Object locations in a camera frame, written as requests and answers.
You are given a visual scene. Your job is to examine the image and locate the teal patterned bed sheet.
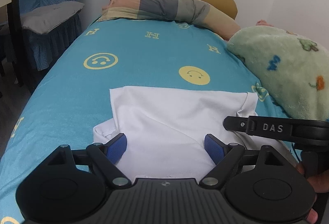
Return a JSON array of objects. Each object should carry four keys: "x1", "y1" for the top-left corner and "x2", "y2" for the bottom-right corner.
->
[{"x1": 0, "y1": 17, "x2": 329, "y2": 224}]

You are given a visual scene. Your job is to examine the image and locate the person's right hand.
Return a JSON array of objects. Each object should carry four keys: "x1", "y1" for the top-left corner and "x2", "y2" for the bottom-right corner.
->
[{"x1": 307, "y1": 170, "x2": 329, "y2": 224}]

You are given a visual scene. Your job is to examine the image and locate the white desk with black legs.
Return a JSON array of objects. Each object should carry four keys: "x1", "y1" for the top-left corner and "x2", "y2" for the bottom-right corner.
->
[{"x1": 6, "y1": 0, "x2": 35, "y2": 94}]

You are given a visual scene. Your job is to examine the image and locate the grey seat cushion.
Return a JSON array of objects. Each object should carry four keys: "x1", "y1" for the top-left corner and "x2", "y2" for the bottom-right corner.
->
[{"x1": 21, "y1": 1, "x2": 84, "y2": 35}]

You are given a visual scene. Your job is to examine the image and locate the white t-shirt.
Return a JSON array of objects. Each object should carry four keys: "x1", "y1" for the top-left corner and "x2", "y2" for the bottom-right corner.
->
[{"x1": 93, "y1": 86, "x2": 294, "y2": 180}]

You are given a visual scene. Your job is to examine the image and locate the pink fuzzy blanket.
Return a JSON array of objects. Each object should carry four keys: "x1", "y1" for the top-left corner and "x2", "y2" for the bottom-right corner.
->
[{"x1": 256, "y1": 19, "x2": 273, "y2": 27}]

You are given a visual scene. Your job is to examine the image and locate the green cartoon fleece blanket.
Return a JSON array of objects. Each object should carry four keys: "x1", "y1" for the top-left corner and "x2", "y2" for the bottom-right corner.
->
[{"x1": 227, "y1": 25, "x2": 328, "y2": 121}]

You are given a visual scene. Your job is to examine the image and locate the patchwork grey beige pillow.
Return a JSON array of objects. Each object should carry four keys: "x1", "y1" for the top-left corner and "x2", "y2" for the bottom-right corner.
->
[{"x1": 98, "y1": 0, "x2": 240, "y2": 40}]

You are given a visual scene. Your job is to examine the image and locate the blue covered chair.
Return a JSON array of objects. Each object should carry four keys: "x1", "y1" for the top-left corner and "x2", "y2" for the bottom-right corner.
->
[{"x1": 19, "y1": 0, "x2": 84, "y2": 71}]

